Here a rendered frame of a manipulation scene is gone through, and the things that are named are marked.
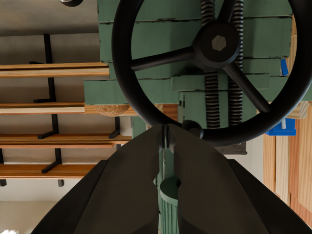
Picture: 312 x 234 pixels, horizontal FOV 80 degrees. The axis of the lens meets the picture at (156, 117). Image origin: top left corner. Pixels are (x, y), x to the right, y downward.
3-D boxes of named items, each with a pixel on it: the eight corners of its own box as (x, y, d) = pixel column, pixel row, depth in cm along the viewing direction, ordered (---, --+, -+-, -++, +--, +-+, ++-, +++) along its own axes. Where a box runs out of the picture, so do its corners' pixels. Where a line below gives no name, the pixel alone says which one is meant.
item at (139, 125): (153, 113, 77) (154, 141, 79) (154, 111, 84) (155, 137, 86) (131, 113, 78) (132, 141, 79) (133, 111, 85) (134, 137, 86)
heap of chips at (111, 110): (124, 104, 46) (125, 119, 47) (133, 101, 60) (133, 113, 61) (88, 105, 47) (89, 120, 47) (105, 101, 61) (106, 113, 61)
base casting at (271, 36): (295, 15, 42) (292, 58, 43) (218, 59, 98) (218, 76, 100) (95, 22, 43) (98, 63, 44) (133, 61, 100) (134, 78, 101)
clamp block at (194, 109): (261, 89, 35) (258, 136, 36) (233, 89, 48) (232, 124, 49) (180, 91, 35) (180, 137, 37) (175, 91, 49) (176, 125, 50)
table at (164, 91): (393, 69, 33) (387, 103, 34) (283, 79, 64) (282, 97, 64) (60, 77, 36) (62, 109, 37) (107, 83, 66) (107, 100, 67)
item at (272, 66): (281, 57, 43) (280, 75, 43) (242, 68, 64) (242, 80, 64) (108, 62, 44) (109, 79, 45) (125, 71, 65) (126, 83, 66)
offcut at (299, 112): (300, 100, 46) (298, 119, 46) (308, 100, 47) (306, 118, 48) (286, 100, 49) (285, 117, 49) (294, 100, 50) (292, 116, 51)
